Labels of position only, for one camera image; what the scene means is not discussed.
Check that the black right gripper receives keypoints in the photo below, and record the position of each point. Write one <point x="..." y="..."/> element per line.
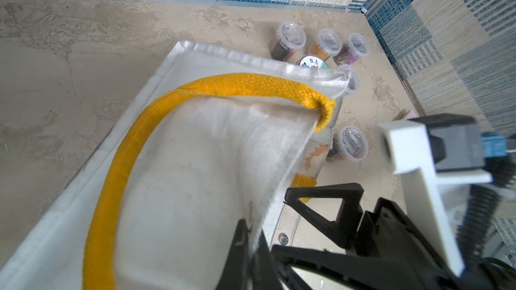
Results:
<point x="399" y="245"/>

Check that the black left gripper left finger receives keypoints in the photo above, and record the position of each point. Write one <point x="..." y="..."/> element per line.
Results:
<point x="235" y="273"/>

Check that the clear plastic seed jar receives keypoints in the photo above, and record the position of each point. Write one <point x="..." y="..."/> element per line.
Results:
<point x="290" y="38"/>

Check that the white canvas tote bag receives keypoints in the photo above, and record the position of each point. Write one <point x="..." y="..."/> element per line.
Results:
<point x="214" y="137"/>

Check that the clear seed jar red contents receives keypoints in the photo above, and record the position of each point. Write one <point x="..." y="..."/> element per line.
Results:
<point x="327" y="44"/>

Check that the clear seed jar dark contents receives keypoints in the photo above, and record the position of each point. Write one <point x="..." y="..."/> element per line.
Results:
<point x="355" y="49"/>

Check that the clear seed jar brown contents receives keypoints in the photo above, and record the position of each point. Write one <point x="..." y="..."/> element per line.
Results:
<point x="349" y="143"/>

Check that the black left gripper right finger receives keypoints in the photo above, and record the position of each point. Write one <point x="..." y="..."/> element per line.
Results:
<point x="264" y="275"/>

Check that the clear seed jar purple contents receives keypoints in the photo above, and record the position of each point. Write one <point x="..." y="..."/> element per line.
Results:
<point x="354" y="81"/>

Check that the green label seed jar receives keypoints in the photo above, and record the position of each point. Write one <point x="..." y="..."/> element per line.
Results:
<point x="311" y="61"/>

